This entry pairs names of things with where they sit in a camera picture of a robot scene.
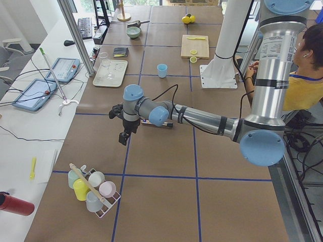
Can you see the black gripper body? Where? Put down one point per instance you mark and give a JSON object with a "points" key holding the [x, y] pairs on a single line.
{"points": [[130, 125]]}

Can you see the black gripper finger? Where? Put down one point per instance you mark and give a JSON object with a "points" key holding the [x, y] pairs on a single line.
{"points": [[123, 138]]}

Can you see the silver metal muddler rod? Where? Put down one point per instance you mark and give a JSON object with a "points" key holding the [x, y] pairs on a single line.
{"points": [[164, 125]]}

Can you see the white cup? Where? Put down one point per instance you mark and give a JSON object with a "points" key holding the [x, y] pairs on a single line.
{"points": [[96, 179]]}

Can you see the pink cup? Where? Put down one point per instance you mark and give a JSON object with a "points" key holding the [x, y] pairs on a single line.
{"points": [[107, 189]]}

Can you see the white cup rack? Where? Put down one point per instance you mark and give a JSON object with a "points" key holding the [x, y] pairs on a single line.
{"points": [[108, 203]]}

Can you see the mint green cup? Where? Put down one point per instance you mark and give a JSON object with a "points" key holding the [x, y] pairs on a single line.
{"points": [[72, 177]]}

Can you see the light blue cup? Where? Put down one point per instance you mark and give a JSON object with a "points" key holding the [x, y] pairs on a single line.
{"points": [[162, 70]]}

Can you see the yellow cup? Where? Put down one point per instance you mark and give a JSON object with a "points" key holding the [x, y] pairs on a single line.
{"points": [[80, 189]]}

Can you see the grey blue cup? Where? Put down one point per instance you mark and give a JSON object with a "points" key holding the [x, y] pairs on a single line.
{"points": [[93, 204]]}

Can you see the lemon half on table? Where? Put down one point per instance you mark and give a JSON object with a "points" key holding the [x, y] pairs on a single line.
{"points": [[194, 59]]}

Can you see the beige serving tray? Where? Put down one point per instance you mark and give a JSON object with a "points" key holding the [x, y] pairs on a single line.
{"points": [[118, 68]]}

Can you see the reacher grabber stick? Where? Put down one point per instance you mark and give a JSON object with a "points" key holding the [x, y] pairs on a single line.
{"points": [[66, 101]]}

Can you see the clear wine glass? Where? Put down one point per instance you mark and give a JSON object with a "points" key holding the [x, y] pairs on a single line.
{"points": [[105, 61]]}

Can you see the dark folded cloth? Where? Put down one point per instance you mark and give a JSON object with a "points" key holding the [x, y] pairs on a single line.
{"points": [[120, 52]]}

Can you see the white notebook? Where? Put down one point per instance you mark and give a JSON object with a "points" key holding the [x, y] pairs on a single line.
{"points": [[45, 165]]}

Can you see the far teach pendant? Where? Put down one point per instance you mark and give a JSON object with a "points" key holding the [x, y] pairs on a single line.
{"points": [[65, 69]]}

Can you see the teach pendant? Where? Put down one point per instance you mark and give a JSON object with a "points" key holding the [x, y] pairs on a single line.
{"points": [[65, 69], [35, 95]]}

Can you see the green bowl with ice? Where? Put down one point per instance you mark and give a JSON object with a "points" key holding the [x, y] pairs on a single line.
{"points": [[133, 32]]}

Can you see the near teach pendant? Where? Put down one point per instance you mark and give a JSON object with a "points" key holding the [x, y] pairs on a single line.
{"points": [[35, 95]]}

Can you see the yellow plastic spoon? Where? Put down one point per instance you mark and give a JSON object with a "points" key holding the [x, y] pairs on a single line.
{"points": [[32, 171]]}

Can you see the metal ice scoop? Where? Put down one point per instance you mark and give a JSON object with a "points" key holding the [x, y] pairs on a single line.
{"points": [[137, 23]]}

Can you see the wooden cutting board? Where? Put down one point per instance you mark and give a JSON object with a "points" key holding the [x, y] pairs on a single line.
{"points": [[198, 48]]}

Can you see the black computer mouse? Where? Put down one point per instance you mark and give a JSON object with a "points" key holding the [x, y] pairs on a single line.
{"points": [[68, 42]]}

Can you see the yellow plastic knife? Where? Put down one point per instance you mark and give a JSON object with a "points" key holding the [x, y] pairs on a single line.
{"points": [[196, 38]]}

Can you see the black keyboard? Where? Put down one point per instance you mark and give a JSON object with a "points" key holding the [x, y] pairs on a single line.
{"points": [[84, 26]]}

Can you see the whole yellow lemons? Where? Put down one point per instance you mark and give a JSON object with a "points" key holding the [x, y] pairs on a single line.
{"points": [[187, 19]]}

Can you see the wooden mug tree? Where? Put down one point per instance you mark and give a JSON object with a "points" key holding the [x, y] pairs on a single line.
{"points": [[123, 16]]}

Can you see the red water bottle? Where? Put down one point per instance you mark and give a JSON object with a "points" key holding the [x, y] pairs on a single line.
{"points": [[17, 206]]}

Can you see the grey office chair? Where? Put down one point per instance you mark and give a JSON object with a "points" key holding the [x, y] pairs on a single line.
{"points": [[13, 61]]}

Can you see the person in yellow shirt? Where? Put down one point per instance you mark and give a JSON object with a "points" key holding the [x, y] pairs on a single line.
{"points": [[305, 84]]}

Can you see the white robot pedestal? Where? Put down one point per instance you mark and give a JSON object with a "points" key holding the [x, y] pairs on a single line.
{"points": [[220, 73]]}

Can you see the aluminium frame post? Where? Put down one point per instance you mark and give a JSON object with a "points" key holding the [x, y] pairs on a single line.
{"points": [[69, 18]]}

